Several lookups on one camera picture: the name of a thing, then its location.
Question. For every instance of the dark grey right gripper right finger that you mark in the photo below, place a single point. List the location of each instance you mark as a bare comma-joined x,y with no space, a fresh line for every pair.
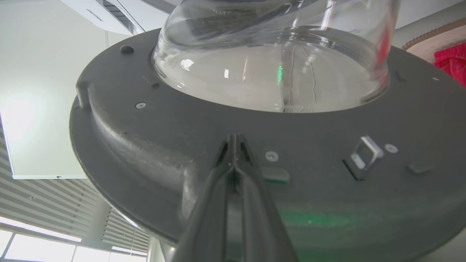
260,218

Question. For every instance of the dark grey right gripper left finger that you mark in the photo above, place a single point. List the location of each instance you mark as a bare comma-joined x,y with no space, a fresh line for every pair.
209,218

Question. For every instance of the grey round appliance base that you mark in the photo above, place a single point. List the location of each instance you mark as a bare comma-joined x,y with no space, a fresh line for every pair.
153,145

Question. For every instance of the white projection screen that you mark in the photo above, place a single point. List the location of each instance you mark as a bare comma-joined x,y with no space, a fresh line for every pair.
40,91

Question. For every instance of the red cloth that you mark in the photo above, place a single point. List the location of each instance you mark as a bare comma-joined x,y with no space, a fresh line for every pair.
453,62

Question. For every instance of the beige wicker laundry basket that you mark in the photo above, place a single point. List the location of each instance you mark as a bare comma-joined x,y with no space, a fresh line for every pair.
433,38

